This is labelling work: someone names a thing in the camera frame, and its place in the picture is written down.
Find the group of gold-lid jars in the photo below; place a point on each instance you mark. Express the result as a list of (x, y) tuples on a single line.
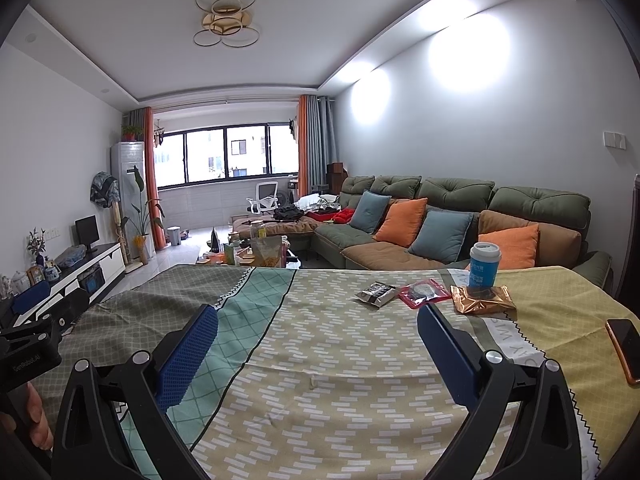
[(260, 247)]

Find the white ceramic jar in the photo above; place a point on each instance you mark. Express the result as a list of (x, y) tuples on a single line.
[(19, 282)]

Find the blue white porcelain jar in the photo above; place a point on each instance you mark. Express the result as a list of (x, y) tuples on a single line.
[(52, 272)]

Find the black bag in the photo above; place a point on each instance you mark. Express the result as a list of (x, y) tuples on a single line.
[(289, 212)]

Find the teal cushion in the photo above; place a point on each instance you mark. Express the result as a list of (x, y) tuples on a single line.
[(369, 212), (440, 235)]

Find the white standing air conditioner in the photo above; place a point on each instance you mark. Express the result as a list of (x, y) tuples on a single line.
[(127, 180)]

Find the black monitor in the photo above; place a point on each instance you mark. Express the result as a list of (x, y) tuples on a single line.
[(86, 232)]

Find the grey waste bin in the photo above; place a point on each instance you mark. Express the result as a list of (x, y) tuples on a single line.
[(173, 236)]

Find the white wall switch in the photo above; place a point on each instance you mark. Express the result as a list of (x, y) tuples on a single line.
[(614, 140)]

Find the tall leafy potted plant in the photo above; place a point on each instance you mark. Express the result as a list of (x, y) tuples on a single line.
[(142, 225)]

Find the blue grey cloth bundle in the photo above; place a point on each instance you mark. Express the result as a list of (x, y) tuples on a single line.
[(105, 190)]

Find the grey curtain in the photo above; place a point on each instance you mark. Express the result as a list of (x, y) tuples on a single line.
[(325, 145)]

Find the brown wooden cabinet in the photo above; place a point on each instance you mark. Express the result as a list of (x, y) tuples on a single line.
[(337, 177)]

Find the orange cushion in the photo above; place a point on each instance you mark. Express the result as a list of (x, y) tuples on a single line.
[(400, 222), (512, 247)]

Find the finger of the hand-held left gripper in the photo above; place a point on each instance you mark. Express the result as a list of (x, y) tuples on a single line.
[(70, 307), (30, 296)]

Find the white black-top TV cabinet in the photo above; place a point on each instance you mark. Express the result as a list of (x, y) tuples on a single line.
[(107, 256)]

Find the red cloth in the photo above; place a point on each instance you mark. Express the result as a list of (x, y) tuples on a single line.
[(344, 216)]

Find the gold foil wrapper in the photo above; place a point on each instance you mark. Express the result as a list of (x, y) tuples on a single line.
[(482, 301)]

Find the red snack packet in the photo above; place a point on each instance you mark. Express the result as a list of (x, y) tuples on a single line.
[(425, 293)]

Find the orange curtain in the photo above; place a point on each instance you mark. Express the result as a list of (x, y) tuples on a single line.
[(155, 180), (303, 150)]

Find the small green potted plant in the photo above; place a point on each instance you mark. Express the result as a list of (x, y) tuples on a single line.
[(132, 133)]

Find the black glass coffee table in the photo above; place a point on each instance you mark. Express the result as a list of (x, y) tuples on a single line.
[(210, 260)]

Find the wooden picture frame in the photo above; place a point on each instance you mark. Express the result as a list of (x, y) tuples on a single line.
[(35, 275)]

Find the large black-framed window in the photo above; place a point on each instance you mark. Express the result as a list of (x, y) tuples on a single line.
[(225, 155)]

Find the green sofa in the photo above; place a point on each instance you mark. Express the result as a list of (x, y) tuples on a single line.
[(450, 192)]

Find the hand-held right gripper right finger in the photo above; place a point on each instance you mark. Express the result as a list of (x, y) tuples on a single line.
[(445, 355)]

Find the white office chair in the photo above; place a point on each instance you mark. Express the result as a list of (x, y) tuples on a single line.
[(265, 197)]

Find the vase with green branches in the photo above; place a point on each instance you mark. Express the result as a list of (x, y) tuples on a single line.
[(36, 245)]

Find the smartphone orange case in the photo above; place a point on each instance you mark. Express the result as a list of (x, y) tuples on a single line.
[(625, 350)]

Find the black snack wrapper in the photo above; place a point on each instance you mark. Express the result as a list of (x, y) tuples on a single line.
[(376, 295)]

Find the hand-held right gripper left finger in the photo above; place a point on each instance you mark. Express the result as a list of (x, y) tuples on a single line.
[(187, 355)]

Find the person's left hand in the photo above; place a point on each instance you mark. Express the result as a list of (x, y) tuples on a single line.
[(39, 420)]

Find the green patterned tablecloth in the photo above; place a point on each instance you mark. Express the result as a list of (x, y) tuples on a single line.
[(325, 340)]

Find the white clothes pile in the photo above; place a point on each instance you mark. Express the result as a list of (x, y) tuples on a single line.
[(317, 201)]

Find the blue patterned cloth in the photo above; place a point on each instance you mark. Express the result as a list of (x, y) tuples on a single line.
[(70, 257)]

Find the blue cup white lid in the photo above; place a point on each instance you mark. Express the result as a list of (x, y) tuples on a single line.
[(484, 265)]

